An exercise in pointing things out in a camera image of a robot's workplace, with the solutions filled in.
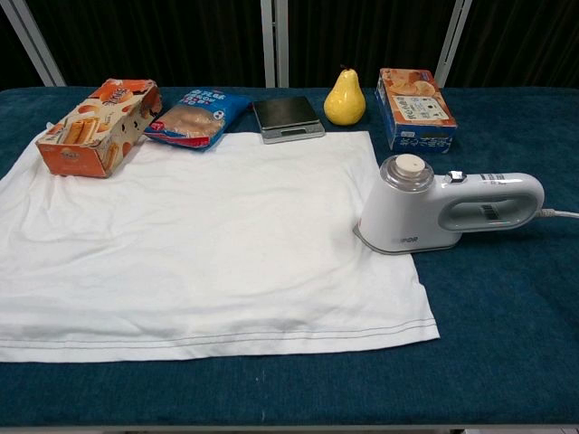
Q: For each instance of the white handheld steamer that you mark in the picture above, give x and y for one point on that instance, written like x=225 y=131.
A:
x=407 y=217

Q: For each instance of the white cloth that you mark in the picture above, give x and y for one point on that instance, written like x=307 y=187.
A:
x=203 y=235

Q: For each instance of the silver digital kitchen scale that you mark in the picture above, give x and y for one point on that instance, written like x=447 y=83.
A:
x=285 y=113

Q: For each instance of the yellow pear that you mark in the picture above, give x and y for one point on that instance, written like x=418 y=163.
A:
x=344 y=106

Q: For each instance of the blue snack bag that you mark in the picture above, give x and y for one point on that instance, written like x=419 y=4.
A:
x=194 y=119

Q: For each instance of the blue and orange cookie box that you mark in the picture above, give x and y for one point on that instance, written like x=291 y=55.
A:
x=414 y=113

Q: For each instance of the open orange snack box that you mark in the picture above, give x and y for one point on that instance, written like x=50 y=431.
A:
x=90 y=131

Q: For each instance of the black curtain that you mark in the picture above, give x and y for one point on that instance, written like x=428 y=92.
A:
x=158 y=40

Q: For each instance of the dark blue table cover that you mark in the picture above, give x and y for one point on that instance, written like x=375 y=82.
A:
x=488 y=316

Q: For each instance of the upright aluminium frame post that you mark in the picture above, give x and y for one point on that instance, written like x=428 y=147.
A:
x=274 y=43

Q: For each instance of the slanted aluminium frame post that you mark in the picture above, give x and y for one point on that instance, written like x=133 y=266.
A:
x=452 y=43
x=31 y=45

